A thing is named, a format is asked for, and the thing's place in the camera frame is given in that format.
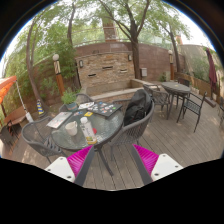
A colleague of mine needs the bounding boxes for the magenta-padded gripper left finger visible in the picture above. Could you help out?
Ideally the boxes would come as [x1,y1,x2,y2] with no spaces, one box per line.
[44,145,97,187]

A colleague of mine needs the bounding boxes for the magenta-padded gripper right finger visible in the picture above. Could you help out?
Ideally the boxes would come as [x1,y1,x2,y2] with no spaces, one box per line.
[129,143,184,186]

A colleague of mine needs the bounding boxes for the clear plastic drink bottle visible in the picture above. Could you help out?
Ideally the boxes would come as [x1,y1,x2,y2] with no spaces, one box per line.
[79,116,98,145]

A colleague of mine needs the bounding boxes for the white ribbed mug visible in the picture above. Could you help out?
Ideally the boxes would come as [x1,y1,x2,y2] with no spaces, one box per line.
[64,120,79,137]

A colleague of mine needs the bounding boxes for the silver laptop with stickers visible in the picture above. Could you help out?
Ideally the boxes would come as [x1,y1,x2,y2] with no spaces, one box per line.
[46,111,73,130]

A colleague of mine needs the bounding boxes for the black backpack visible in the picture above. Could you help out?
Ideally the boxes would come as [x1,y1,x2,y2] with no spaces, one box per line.
[123,88,153,127]

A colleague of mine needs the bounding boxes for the white printed card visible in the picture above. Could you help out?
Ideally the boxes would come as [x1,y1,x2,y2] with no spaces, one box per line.
[78,101,95,111]

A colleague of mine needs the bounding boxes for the black laptop with stickers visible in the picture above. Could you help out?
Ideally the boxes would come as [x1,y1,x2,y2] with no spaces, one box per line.
[90,101,123,118]

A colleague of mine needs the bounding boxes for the potted green plant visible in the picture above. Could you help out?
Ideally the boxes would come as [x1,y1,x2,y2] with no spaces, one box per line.
[60,88,79,112]

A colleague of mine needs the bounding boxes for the yellow blue striped cone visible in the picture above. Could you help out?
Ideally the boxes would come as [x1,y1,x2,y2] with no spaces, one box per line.
[35,99,45,116]

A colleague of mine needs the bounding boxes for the wooden bench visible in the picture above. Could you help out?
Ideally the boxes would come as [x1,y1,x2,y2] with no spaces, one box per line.
[3,106,28,128]

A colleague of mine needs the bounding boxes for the round dark patio table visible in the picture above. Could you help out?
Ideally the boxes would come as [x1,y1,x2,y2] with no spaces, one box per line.
[161,81,192,120]

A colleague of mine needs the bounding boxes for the orange patio umbrella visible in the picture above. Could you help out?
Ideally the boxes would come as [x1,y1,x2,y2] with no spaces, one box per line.
[0,75,34,123]

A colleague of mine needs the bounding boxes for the tall dark-trunk tree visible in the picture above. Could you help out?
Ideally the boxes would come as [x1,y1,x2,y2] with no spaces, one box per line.
[96,0,161,80]

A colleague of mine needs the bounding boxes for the leaning slim tree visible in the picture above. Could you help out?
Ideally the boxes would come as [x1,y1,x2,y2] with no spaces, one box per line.
[25,18,46,114]

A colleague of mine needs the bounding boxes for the closed maroon patio umbrella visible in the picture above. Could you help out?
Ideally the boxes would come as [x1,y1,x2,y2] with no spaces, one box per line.
[205,47,218,101]

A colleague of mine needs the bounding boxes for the globe-topped wooden lamp post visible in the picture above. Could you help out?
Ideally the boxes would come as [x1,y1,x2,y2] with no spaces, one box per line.
[168,49,175,81]
[52,53,66,97]

